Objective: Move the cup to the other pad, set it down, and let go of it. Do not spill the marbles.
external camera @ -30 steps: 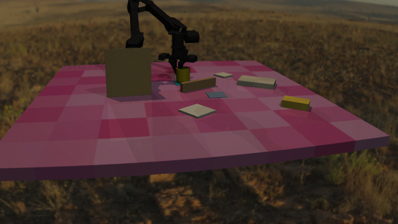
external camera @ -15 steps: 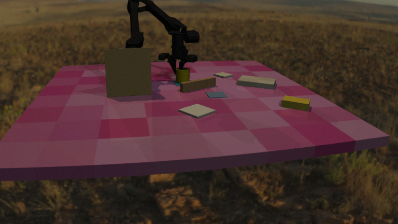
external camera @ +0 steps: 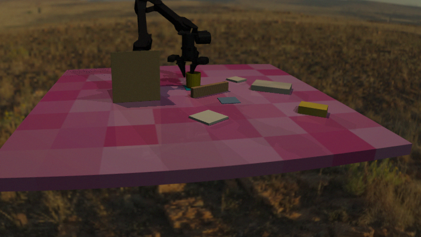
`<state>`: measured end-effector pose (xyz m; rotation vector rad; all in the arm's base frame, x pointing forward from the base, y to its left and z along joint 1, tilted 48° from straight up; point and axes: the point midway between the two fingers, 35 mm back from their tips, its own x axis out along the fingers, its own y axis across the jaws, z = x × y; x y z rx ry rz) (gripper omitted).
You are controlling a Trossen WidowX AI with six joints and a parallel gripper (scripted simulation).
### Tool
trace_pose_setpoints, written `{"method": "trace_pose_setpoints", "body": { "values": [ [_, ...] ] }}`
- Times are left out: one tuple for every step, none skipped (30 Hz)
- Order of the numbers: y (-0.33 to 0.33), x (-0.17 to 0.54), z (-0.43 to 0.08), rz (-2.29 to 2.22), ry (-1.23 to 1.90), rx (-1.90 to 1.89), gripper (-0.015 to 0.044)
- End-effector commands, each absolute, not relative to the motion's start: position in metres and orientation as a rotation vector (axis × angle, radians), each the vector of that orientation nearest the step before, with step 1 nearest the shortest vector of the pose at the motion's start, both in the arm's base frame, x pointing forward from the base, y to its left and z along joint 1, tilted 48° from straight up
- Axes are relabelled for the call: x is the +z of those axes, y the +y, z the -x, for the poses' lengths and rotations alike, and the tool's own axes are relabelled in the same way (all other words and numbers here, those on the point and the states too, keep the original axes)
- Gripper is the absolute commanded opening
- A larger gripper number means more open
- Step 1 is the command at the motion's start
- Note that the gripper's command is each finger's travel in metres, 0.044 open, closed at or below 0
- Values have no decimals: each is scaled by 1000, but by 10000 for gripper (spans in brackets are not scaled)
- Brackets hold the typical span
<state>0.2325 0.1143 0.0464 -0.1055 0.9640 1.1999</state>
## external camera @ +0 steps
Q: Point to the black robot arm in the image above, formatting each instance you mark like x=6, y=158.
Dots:
x=182, y=25

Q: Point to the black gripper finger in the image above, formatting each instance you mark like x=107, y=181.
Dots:
x=182, y=68
x=192, y=68

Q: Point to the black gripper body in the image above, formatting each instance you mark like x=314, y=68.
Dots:
x=188, y=55

